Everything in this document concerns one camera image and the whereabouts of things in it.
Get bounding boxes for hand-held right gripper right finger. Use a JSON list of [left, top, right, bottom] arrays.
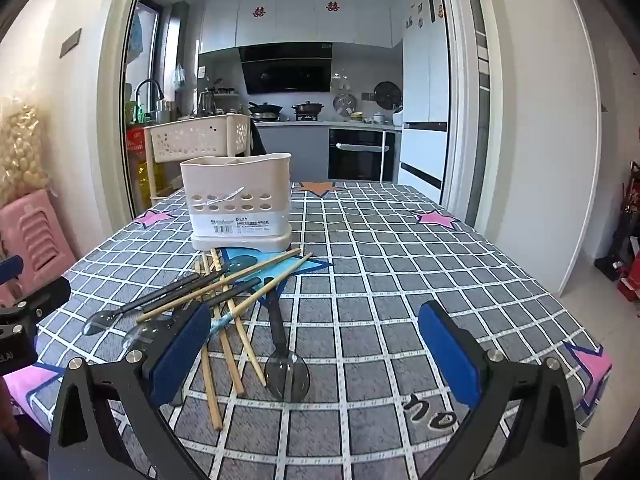
[[417, 301, 581, 480]]

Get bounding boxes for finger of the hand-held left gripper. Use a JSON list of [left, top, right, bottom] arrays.
[[0, 276, 72, 330], [0, 255, 25, 287]]

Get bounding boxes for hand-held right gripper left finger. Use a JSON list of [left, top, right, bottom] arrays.
[[48, 301, 212, 480]]

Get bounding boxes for black handled clear spoon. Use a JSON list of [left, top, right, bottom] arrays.
[[172, 251, 259, 303], [81, 272, 201, 336], [121, 277, 263, 354]]

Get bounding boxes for plain wooden chopstick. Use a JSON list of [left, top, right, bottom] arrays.
[[226, 299, 267, 387], [199, 255, 223, 431], [136, 247, 302, 324]]

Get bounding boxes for flower patterned wooden chopstick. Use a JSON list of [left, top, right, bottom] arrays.
[[210, 248, 246, 396]]

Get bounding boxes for blue patterned wooden chopstick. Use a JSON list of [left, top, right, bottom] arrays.
[[207, 276, 277, 335]]

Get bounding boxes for black chopstick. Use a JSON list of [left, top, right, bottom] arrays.
[[263, 287, 312, 404]]

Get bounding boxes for chopsticks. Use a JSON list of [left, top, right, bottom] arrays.
[[200, 252, 314, 306]]

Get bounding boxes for beige perforated utensil holder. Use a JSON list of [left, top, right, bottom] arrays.
[[179, 152, 293, 252]]

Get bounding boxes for pink plastic stool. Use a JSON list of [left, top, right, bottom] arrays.
[[0, 191, 78, 306]]

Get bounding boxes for grey checked star tablecloth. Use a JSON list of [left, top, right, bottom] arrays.
[[10, 180, 613, 480]]

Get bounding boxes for clear bag of pale nuts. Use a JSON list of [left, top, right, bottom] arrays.
[[0, 102, 51, 203]]

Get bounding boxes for yellow cooking oil bottle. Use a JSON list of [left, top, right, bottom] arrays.
[[126, 127, 157, 208]]

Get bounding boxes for red and black clutter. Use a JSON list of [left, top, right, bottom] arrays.
[[595, 160, 640, 301]]

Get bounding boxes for black built-in oven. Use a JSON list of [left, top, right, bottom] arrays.
[[328, 128, 397, 183]]

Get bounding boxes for beige perforated basket rack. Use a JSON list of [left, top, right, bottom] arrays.
[[144, 114, 252, 208]]

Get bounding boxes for curved kitchen faucet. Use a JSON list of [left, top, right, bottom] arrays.
[[134, 79, 165, 111]]

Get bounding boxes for grey base cabinets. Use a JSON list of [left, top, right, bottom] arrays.
[[255, 122, 331, 181]]

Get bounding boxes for white refrigerator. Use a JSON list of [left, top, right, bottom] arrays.
[[397, 0, 451, 201]]

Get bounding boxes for black range hood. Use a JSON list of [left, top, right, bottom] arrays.
[[238, 43, 334, 95]]

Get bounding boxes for grey wall switch panel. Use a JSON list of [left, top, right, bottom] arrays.
[[59, 30, 82, 57]]

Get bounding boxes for black round wall pan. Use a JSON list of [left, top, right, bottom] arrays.
[[374, 81, 403, 108]]

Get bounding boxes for white wall cabinets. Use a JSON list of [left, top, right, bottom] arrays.
[[199, 0, 403, 53]]

